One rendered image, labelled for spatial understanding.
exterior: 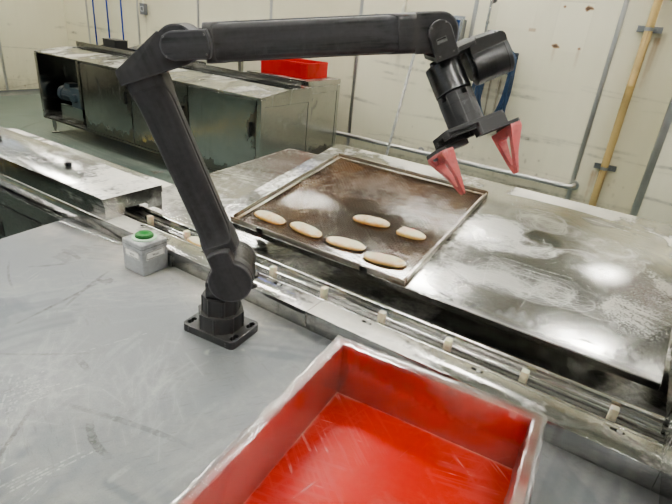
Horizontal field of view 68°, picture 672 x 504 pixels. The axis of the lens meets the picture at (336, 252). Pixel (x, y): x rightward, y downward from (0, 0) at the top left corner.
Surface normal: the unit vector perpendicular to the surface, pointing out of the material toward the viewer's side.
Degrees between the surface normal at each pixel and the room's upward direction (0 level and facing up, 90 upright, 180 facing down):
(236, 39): 87
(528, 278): 10
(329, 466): 0
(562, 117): 90
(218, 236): 78
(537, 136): 90
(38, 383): 0
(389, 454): 0
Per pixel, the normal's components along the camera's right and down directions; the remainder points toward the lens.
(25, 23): 0.83, 0.30
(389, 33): -0.15, 0.39
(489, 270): 0.00, -0.83
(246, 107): -0.55, 0.31
